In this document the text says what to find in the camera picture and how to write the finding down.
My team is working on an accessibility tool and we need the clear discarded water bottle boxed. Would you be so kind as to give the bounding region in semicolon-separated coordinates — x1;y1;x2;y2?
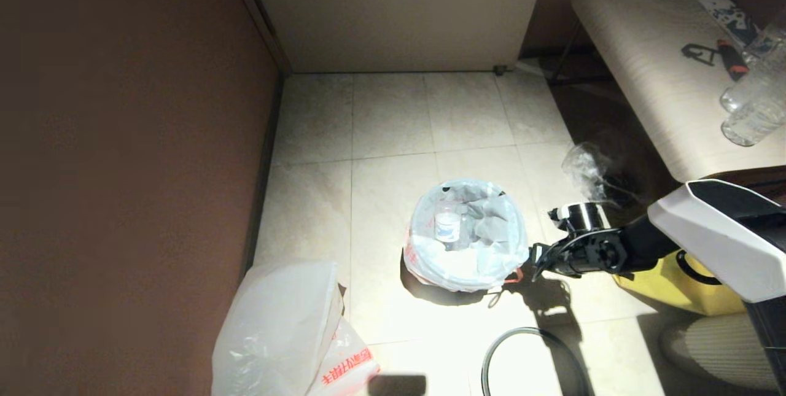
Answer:
435;203;462;243

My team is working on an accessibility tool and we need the dark robot chest edge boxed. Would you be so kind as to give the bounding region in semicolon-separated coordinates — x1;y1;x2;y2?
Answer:
367;375;426;396

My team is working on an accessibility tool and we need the blue white printed paper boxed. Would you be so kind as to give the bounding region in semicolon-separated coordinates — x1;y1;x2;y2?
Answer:
699;0;765;47

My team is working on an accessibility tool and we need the used red-printed trash bag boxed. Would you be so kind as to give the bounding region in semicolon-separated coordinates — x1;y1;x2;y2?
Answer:
402;178;530;292

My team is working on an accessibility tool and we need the black metal table leg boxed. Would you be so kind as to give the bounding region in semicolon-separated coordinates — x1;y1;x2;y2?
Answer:
548;20;585;85

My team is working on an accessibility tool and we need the beige ribbed cushion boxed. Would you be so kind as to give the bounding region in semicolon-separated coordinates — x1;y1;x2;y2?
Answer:
660;313;780;392

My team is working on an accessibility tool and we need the beige wood-grain table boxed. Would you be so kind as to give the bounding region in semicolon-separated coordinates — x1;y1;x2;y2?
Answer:
571;0;786;183

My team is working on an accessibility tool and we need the white cabinet panel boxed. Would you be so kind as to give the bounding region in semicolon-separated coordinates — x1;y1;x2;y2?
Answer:
239;0;551;72

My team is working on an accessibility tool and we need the red black hand tool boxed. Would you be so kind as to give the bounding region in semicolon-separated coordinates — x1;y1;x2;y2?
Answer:
717;39;750;80

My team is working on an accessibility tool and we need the yellow shopping bag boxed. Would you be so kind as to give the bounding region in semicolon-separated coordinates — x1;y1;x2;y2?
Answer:
614;252;747;317

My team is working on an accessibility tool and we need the clear plastic bottle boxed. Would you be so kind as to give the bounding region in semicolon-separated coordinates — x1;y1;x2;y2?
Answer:
722;95;786;147
720;46;786;113
746;15;786;65

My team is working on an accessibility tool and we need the new white plastic bag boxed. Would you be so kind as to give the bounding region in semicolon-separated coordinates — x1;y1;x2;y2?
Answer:
212;260;381;396

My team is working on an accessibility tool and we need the black clip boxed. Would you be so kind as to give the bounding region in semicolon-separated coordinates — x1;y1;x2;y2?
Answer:
682;44;716;67

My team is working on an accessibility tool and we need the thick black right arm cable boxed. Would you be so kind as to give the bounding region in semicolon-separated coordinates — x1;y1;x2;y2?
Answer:
675;250;722;286

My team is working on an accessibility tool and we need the crumpled clear plastic bag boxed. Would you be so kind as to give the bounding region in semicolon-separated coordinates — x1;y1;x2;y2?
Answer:
562;141;639;209

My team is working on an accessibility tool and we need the black cylindrical right wrist camera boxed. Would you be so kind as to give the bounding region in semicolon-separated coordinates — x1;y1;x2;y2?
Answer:
548;201;605;234

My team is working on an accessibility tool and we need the black bin rim ring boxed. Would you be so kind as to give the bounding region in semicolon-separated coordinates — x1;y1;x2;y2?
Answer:
481;327;590;396

